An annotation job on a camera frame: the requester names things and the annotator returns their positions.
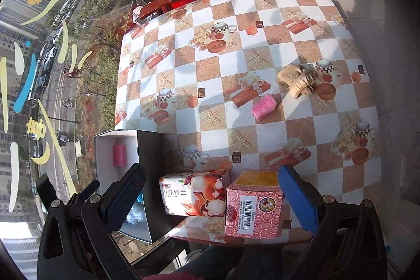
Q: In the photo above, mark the red patterned medicine box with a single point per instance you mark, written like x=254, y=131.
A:
x=254, y=211

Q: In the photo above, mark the beige plush toy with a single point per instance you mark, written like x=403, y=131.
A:
x=298, y=80

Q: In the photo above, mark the pink plush cylinder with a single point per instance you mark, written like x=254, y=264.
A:
x=119, y=153

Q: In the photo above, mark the pink sponge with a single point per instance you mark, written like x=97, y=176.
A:
x=264, y=107

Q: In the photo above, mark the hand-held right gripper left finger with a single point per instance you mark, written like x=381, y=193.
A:
x=126, y=198

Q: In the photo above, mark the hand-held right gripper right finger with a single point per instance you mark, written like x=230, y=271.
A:
x=297, y=198

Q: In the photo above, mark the window sticker strokes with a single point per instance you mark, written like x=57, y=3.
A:
x=26, y=83

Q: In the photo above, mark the black and white box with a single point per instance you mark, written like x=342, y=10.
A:
x=151, y=168

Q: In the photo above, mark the checkered printed tablecloth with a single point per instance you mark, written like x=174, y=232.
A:
x=229, y=70

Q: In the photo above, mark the light blue fluffy toy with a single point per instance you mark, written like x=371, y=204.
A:
x=136, y=214

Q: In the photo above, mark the floral tissue box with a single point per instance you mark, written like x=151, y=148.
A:
x=193, y=193

